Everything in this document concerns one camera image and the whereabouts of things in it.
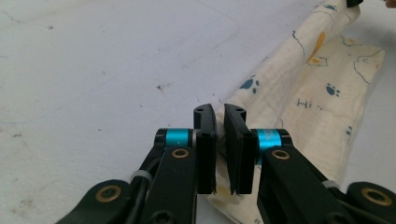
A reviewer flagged cream printed cloth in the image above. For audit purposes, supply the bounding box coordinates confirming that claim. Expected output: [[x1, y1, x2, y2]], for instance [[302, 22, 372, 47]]
[[205, 3, 387, 224]]

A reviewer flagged white foam mat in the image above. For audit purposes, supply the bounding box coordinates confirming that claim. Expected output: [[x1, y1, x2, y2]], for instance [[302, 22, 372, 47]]
[[0, 0, 396, 224]]

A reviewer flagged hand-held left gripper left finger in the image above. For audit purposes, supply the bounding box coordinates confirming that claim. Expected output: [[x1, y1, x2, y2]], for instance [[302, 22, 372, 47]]
[[139, 103, 219, 224]]

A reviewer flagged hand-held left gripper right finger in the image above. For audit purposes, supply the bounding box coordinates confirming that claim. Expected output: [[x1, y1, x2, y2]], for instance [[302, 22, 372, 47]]
[[223, 103, 356, 224]]

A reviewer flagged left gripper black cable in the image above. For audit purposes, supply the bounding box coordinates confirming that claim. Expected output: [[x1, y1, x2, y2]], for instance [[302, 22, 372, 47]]
[[125, 157, 163, 224]]

